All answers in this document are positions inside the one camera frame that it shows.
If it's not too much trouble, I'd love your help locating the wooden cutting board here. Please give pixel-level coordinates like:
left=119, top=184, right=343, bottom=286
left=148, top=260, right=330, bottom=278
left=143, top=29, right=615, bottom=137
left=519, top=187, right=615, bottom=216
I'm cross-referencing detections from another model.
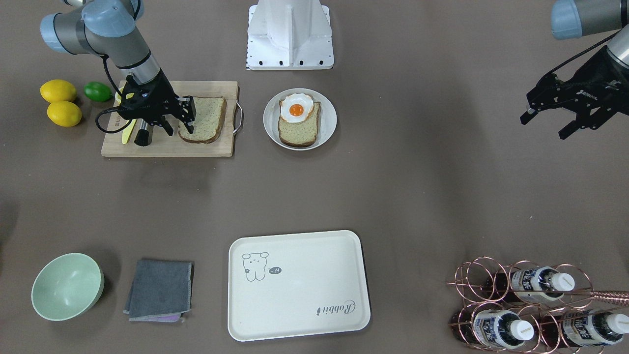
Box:
left=101, top=80, right=242, bottom=157

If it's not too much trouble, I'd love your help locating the steel muddler black tip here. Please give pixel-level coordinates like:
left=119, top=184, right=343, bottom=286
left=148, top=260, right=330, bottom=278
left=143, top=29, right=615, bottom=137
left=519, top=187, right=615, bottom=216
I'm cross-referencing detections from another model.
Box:
left=134, top=119, right=153, bottom=147

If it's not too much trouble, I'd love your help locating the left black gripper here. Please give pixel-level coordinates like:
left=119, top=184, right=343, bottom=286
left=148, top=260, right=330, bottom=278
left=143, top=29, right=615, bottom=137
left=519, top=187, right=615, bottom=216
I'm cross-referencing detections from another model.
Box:
left=520, top=47, right=629, bottom=140

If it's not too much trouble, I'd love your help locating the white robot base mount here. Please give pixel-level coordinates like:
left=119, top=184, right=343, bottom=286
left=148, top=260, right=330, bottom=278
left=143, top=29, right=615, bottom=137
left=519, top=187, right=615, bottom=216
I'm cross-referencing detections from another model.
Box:
left=246, top=0, right=335, bottom=70

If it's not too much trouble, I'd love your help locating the bread slice with fried egg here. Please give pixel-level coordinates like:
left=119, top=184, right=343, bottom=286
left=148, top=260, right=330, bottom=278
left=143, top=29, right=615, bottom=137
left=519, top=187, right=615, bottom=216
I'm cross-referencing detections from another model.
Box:
left=277, top=93, right=321, bottom=148

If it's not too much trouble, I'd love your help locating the green bowl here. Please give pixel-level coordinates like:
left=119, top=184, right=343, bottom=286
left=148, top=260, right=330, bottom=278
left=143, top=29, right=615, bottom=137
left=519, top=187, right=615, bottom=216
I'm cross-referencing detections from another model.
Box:
left=31, top=253, right=104, bottom=321

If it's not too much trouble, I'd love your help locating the cream serving tray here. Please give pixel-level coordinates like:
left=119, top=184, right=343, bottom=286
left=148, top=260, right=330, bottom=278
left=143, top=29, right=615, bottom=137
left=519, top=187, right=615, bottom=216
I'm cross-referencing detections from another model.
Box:
left=227, top=230, right=371, bottom=341

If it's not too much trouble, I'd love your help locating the yellow plastic knife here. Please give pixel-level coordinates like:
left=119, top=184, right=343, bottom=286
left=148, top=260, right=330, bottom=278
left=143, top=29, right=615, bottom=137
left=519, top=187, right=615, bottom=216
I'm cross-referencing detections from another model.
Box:
left=121, top=119, right=137, bottom=144

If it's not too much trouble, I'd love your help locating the bottle with white cap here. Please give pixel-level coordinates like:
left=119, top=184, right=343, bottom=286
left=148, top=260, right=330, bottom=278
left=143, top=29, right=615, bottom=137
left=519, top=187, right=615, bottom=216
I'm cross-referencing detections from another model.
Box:
left=482, top=266, right=575, bottom=305

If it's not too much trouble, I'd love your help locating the green lime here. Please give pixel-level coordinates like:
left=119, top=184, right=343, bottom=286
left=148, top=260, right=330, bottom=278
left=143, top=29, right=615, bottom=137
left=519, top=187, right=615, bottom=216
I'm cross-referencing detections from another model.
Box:
left=83, top=81, right=113, bottom=102

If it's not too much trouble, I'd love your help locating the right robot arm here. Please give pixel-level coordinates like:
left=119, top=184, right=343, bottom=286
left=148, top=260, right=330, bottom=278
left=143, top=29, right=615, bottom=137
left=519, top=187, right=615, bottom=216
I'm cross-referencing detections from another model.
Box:
left=40, top=0, right=196, bottom=135

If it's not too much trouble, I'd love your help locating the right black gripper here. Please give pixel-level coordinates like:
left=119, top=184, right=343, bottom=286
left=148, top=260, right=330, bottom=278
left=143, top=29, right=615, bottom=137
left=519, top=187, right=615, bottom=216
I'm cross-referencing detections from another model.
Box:
left=117, top=71, right=196, bottom=136

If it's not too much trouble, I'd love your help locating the yellow lemon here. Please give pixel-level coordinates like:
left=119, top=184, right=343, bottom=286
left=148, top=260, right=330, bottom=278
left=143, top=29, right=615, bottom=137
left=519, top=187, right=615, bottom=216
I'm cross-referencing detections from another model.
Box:
left=39, top=79, right=77, bottom=103
left=47, top=101, right=82, bottom=127

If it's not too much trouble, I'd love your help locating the grey folded cloth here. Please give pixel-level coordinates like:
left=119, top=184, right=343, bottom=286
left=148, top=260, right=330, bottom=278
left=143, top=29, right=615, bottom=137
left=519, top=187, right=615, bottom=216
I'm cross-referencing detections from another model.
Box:
left=123, top=259, right=195, bottom=323

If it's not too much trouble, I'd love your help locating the copper wire bottle rack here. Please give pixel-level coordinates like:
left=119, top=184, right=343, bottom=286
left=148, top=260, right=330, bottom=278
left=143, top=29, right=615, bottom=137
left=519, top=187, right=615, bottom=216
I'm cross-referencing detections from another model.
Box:
left=449, top=256, right=628, bottom=354

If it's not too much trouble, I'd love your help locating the white round plate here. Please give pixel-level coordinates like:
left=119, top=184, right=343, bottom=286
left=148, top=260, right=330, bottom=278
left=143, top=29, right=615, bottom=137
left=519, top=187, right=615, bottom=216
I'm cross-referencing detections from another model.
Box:
left=262, top=88, right=338, bottom=151

